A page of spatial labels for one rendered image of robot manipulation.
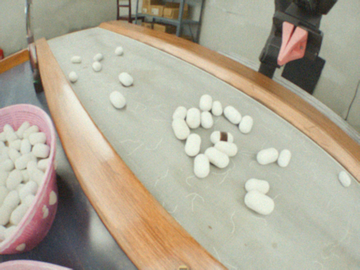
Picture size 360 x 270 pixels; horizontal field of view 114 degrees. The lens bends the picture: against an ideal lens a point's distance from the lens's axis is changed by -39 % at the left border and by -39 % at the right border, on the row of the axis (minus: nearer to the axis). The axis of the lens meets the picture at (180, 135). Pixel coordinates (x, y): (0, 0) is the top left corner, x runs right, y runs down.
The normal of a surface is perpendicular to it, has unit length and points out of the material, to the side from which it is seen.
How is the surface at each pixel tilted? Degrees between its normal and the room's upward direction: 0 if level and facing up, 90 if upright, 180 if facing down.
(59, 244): 0
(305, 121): 45
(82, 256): 0
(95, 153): 0
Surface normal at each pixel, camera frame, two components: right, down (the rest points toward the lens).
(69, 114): 0.12, -0.73
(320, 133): -0.43, -0.24
